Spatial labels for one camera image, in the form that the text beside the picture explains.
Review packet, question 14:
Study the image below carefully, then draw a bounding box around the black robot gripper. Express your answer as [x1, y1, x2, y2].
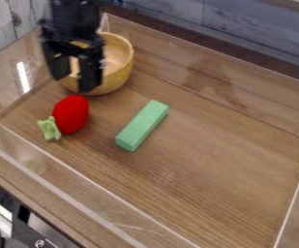
[39, 0, 106, 93]

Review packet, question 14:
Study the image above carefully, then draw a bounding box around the red plush strawberry toy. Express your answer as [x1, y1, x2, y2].
[36, 95, 90, 140]

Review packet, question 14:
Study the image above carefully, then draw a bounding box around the wooden bowl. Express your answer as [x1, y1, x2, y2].
[60, 32, 135, 96]

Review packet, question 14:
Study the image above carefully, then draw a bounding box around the green rectangular block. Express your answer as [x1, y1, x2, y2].
[114, 100, 170, 152]

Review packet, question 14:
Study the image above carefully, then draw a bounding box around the black metal stand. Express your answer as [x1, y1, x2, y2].
[12, 204, 72, 248]

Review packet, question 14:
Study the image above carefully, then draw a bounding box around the clear acrylic tray wall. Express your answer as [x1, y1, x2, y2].
[0, 16, 299, 248]

